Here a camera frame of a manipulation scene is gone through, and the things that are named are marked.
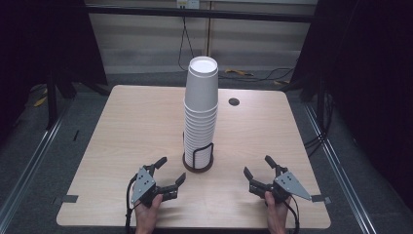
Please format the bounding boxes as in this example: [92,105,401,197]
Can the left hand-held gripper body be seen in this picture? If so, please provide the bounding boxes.
[130,164,179,209]

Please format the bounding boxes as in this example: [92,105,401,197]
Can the person's right hand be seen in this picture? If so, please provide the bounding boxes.
[264,190,292,234]

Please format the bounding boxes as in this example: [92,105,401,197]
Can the black cable bundle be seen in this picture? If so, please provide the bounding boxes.
[303,94,336,158]

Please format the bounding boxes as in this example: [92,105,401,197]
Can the black metal stand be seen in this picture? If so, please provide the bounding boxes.
[45,69,60,131]

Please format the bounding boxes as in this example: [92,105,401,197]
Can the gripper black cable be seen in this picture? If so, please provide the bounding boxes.
[284,194,301,234]
[125,174,140,234]

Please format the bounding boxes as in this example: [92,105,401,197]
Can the black hanging cable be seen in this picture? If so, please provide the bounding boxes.
[177,16,196,72]

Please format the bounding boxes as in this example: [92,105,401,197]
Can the black wire cup holder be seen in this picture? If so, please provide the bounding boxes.
[181,131,215,174]

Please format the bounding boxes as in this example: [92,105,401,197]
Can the black horizontal bar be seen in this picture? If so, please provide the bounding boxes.
[84,4,316,24]

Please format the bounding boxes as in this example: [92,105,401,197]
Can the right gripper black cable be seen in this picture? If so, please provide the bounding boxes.
[284,194,301,234]

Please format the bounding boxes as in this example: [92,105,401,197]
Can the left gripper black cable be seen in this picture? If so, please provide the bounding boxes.
[125,174,140,234]

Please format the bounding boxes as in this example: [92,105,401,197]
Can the person's left hand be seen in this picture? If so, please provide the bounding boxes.
[133,193,164,234]

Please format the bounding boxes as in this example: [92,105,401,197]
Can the black floor cables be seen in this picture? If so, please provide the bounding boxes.
[217,66,296,83]

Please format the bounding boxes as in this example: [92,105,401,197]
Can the yellow floor tape strip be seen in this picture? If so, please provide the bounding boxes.
[224,67,254,78]

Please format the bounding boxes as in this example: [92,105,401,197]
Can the wall power socket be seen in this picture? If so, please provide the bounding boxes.
[175,0,201,10]

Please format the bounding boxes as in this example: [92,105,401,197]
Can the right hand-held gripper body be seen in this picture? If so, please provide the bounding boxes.
[248,170,313,206]

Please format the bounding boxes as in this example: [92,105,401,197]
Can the metal floor rail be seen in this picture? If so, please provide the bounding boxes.
[0,106,67,225]
[303,102,378,234]

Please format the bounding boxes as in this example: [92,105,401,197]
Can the black curtain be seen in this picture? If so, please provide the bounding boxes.
[289,0,413,204]
[0,0,109,144]

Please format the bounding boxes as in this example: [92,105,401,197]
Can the yellow floor scrap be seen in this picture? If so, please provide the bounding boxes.
[32,88,49,108]

